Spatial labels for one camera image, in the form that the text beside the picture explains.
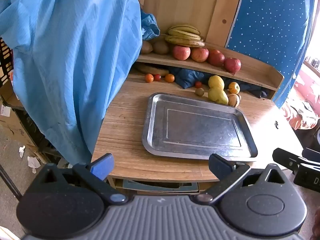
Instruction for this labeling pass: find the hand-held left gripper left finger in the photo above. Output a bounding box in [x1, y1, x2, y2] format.
[32, 153, 128, 204]

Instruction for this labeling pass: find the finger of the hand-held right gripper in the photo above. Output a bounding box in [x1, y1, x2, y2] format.
[302, 147, 320, 164]
[272, 148, 306, 172]

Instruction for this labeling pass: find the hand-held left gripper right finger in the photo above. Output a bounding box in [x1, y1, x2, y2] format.
[194, 153, 288, 204]

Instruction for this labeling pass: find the metal tray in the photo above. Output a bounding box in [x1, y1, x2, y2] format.
[142, 92, 258, 161]

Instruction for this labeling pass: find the purple striped pepino melon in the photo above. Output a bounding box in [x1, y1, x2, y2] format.
[227, 93, 240, 107]

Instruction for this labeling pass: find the yellow pear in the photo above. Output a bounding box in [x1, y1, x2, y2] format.
[208, 86, 229, 105]

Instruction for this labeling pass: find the yellow lemon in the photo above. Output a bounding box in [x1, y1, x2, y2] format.
[208, 75, 225, 91]

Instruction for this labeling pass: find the pink floral blanket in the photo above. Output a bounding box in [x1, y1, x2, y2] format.
[281, 60, 320, 130]

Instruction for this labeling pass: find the dark blue quilted jacket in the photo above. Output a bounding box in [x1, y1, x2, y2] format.
[170, 66, 269, 99]

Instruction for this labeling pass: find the cardboard box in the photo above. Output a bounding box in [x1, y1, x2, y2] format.
[0, 80, 50, 157]

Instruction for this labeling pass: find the dark red apple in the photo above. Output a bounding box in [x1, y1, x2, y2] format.
[223, 57, 242, 74]
[207, 49, 225, 67]

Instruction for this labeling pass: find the curved wooden shelf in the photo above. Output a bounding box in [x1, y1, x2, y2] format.
[130, 41, 285, 100]

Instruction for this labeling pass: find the orange-red apple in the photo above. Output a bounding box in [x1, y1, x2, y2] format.
[191, 47, 209, 63]

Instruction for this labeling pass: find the light blue cloth garment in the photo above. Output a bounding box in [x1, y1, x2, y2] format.
[0, 0, 160, 164]

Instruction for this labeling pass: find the pink striped apple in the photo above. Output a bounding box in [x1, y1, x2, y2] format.
[172, 45, 191, 61]

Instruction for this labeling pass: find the brown spotted banana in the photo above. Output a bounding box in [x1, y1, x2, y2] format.
[165, 37, 205, 48]

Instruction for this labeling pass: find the brown kiwi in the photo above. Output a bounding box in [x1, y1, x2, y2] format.
[153, 41, 170, 55]
[140, 41, 153, 54]

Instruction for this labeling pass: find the bunch of bananas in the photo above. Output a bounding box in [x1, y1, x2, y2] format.
[165, 35, 204, 44]

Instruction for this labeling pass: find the yellow banana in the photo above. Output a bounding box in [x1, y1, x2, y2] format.
[168, 29, 202, 40]

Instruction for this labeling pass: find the blue polka dot cloth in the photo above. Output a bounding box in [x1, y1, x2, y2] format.
[225, 0, 317, 109]

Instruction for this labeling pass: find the green-yellow banana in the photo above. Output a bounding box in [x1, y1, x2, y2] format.
[167, 24, 201, 36]

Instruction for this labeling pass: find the black plastic crate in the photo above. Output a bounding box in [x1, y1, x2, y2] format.
[0, 36, 14, 85]

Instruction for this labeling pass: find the pale wooden panel board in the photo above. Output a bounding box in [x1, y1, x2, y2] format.
[137, 0, 247, 48]

